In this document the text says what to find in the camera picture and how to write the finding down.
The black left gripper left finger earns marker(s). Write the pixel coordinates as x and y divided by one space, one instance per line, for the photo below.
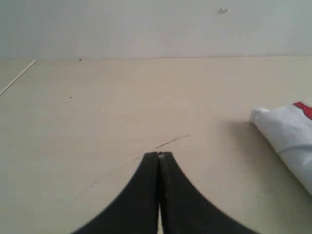
135 209

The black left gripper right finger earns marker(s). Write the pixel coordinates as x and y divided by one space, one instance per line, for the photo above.
183 209

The white t-shirt red lettering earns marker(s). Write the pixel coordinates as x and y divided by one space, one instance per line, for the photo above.
289 131

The small white wall fixture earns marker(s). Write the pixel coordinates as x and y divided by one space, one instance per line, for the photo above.
221 11

